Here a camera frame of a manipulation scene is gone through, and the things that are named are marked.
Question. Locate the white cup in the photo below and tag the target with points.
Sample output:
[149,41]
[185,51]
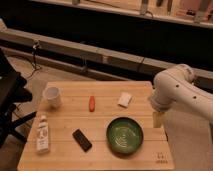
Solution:
[52,96]

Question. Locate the green bowl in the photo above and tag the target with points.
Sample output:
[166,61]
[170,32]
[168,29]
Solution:
[124,136]

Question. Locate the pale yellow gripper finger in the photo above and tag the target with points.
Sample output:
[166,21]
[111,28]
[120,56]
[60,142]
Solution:
[158,118]

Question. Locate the black chair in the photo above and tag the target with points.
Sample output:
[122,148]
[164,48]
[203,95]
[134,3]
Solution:
[11,91]

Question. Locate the white bottle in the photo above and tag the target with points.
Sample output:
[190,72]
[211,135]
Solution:
[42,139]

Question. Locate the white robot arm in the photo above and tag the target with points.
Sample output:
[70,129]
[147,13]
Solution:
[175,85]

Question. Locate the orange carrot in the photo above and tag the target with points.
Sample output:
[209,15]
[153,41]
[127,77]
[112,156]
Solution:
[92,104]

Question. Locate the white sponge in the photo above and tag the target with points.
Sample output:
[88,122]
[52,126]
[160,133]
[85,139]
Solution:
[124,99]

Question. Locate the black eraser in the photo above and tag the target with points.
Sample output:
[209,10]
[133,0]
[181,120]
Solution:
[82,140]

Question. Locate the wooden table board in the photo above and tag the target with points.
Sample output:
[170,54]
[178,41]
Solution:
[65,153]

